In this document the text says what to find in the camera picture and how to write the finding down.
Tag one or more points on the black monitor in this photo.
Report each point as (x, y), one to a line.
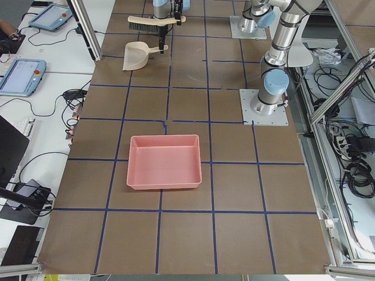
(13, 147)

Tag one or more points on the near blue teach pendant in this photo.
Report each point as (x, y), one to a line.
(23, 77)

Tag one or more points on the beige plastic dustpan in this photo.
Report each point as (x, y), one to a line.
(136, 55)

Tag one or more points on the blue teach pendant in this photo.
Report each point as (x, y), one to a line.
(51, 18)
(23, 77)

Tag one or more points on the aluminium frame post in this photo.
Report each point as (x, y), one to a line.
(84, 24)

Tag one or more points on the pink plastic bin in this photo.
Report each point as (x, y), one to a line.
(159, 162)

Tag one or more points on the beige hand brush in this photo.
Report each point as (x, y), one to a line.
(150, 25)

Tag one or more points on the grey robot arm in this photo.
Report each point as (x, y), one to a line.
(208, 61)
(165, 9)

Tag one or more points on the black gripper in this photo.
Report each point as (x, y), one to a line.
(177, 8)
(162, 31)

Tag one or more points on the far blue teach pendant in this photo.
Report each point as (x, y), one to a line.
(51, 18)

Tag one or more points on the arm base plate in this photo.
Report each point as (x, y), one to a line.
(258, 114)
(242, 28)

